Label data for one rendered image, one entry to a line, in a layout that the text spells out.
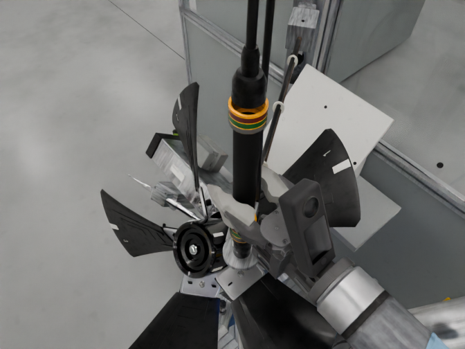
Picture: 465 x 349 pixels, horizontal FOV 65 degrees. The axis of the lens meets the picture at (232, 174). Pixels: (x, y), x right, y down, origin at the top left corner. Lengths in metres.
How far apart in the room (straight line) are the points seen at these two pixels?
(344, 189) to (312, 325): 0.28
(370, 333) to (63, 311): 1.88
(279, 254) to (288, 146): 0.52
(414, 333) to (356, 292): 0.07
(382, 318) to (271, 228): 0.16
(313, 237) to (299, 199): 0.06
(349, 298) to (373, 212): 0.90
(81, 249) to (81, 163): 0.65
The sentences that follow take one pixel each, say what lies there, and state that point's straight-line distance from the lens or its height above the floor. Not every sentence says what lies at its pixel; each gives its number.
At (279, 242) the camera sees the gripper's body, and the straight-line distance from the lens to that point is 0.47.
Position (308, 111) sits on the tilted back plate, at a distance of 0.95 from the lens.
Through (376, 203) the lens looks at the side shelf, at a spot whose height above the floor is 0.86.
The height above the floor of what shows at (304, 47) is 1.36.
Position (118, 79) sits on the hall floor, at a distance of 3.26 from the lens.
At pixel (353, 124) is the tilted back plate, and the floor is 1.32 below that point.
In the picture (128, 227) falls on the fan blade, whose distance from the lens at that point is 1.00.
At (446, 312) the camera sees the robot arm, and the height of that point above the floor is 1.43.
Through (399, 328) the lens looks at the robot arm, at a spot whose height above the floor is 1.52.
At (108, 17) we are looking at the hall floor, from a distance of 4.10.
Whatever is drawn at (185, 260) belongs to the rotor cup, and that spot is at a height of 1.20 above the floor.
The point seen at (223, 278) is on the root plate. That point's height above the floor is 1.19.
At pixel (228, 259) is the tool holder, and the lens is 0.68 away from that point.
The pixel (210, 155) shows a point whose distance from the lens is 1.01.
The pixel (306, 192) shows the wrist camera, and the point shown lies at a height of 1.60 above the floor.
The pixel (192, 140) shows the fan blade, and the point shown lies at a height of 1.34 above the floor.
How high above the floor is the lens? 1.92
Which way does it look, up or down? 52 degrees down
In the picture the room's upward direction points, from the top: straight up
